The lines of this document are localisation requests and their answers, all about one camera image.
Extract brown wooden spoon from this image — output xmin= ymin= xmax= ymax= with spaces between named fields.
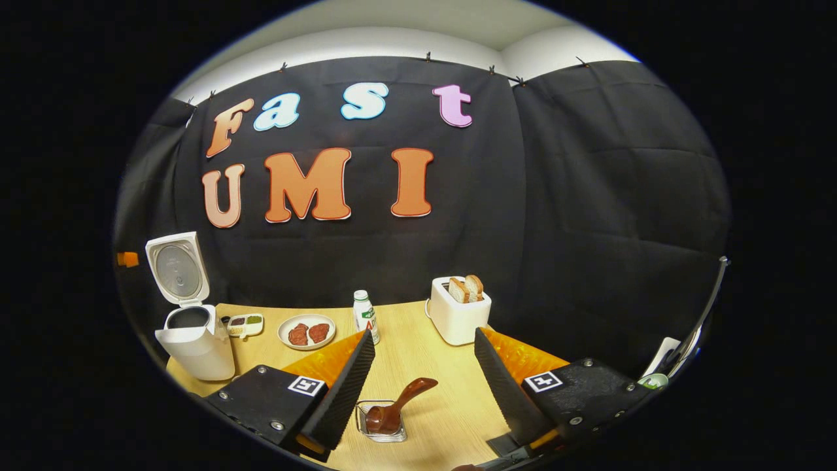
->
xmin=365 ymin=377 xmax=439 ymax=435

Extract white round plate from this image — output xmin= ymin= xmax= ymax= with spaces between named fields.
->
xmin=277 ymin=314 xmax=337 ymax=351

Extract white flat object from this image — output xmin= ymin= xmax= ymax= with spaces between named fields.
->
xmin=642 ymin=337 xmax=681 ymax=377

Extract white toaster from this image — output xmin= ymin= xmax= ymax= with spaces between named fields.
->
xmin=425 ymin=275 xmax=492 ymax=346

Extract row of small backdrop clips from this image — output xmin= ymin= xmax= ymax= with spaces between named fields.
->
xmin=185 ymin=52 xmax=589 ymax=109

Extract black backdrop cloth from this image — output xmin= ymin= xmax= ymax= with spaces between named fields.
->
xmin=114 ymin=56 xmax=732 ymax=380

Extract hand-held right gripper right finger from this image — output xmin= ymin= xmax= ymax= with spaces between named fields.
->
xmin=473 ymin=327 xmax=655 ymax=459

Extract small white condiment dish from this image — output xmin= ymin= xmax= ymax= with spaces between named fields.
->
xmin=227 ymin=313 xmax=264 ymax=338

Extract white rice cooker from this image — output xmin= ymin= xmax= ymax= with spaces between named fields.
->
xmin=145 ymin=231 xmax=236 ymax=382

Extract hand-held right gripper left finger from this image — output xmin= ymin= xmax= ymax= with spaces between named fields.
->
xmin=204 ymin=329 xmax=377 ymax=464

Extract clear wire chopstick holder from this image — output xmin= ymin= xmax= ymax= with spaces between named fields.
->
xmin=356 ymin=400 xmax=407 ymax=444

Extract white milk bottle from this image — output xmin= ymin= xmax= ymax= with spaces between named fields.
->
xmin=352 ymin=290 xmax=381 ymax=345

